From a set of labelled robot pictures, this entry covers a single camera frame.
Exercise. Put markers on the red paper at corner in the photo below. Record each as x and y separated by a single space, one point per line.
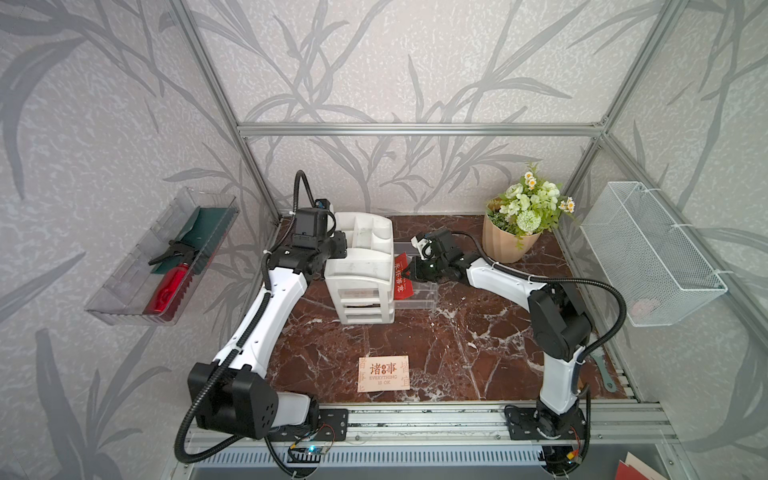
632 468

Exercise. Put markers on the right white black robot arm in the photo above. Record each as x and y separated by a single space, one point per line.
558 316

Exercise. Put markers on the aluminium front rail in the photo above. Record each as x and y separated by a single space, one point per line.
482 423

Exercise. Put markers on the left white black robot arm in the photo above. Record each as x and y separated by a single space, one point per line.
231 398

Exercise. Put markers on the clear plastic wall bin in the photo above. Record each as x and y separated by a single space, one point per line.
155 281

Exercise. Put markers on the white plastic drawer organizer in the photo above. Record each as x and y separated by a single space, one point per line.
361 284

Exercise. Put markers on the green circuit board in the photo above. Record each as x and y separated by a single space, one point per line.
307 453

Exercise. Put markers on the black clamp in bin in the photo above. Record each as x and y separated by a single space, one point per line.
176 249

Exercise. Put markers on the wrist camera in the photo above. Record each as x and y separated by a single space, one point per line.
424 246
325 216

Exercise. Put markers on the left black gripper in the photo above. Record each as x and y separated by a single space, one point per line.
340 239

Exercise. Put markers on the red item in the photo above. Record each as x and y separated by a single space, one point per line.
403 287

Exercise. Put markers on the potted white flower plant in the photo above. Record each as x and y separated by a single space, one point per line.
519 215

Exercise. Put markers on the green card in bin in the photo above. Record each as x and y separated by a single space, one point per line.
203 230

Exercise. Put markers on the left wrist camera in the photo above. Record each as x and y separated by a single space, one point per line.
325 216

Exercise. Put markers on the red brush in bin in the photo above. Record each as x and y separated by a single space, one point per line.
168 287

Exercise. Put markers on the pink postcard red characters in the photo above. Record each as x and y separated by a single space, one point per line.
385 373

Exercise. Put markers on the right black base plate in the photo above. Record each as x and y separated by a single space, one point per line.
531 423

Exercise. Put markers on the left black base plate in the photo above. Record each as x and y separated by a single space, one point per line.
325 424

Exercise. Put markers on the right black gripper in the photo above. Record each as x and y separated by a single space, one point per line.
415 273

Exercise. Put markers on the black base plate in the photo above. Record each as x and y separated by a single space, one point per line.
531 423
325 424

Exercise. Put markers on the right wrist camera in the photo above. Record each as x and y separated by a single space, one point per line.
424 246

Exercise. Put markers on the white wire mesh basket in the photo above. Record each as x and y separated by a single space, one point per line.
648 256

